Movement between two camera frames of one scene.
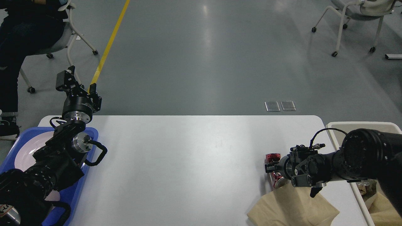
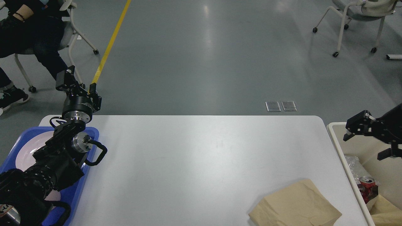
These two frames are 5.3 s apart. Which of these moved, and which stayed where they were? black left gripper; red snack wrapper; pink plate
Moved: red snack wrapper
Stayed: black left gripper; pink plate
